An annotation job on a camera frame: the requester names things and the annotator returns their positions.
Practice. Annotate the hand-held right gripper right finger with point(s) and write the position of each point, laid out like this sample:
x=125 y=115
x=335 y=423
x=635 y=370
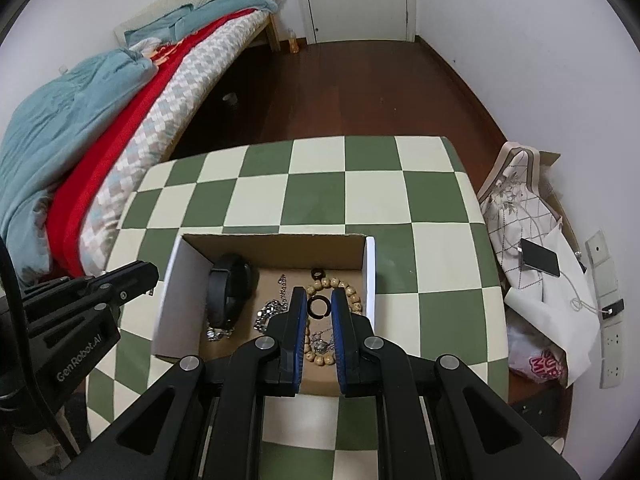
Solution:
x=337 y=325

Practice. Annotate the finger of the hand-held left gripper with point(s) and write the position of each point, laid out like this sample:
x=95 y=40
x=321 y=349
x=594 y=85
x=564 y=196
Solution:
x=75 y=312
x=140 y=271

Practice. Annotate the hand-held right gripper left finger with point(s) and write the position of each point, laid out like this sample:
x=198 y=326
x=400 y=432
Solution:
x=299 y=320

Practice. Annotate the white cardboard box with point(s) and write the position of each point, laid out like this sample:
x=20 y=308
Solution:
x=280 y=255

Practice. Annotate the green checkered table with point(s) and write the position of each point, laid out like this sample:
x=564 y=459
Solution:
x=350 y=200

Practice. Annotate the grey checkered bed sheet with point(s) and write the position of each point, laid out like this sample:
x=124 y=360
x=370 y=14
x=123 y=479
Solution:
x=165 y=125

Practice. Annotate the blue quilt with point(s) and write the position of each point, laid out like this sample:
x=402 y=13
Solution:
x=60 y=125

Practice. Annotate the small cup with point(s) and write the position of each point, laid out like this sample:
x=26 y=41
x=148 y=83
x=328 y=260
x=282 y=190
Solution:
x=230 y=99

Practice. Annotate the white plastic bag red print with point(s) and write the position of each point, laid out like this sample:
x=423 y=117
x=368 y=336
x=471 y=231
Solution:
x=535 y=360

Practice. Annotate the floral fabric bag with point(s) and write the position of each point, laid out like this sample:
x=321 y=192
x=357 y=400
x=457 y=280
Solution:
x=515 y=210

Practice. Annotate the black smartphone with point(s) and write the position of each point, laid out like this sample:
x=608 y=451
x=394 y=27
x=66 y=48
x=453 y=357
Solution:
x=540 y=257

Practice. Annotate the white paper bag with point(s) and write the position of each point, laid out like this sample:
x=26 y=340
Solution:
x=555 y=310

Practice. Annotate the blue pillow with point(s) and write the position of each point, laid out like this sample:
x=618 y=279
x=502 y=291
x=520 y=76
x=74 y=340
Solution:
x=155 y=27

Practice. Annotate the brown cardboard box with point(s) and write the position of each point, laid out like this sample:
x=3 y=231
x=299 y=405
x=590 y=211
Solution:
x=549 y=157

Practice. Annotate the orange bottle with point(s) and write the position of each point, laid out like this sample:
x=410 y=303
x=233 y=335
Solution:
x=294 y=42

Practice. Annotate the black charger plug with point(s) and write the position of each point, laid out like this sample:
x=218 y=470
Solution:
x=614 y=307

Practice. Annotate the white power strip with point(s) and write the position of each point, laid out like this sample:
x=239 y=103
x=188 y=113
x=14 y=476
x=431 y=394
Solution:
x=612 y=370

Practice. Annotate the blue folded blanket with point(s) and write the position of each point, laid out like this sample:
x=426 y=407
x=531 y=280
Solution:
x=235 y=5

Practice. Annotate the white door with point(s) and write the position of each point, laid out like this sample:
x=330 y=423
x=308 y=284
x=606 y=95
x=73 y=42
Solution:
x=360 y=0

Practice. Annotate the wooden bed frame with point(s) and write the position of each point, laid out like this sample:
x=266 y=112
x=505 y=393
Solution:
x=273 y=32

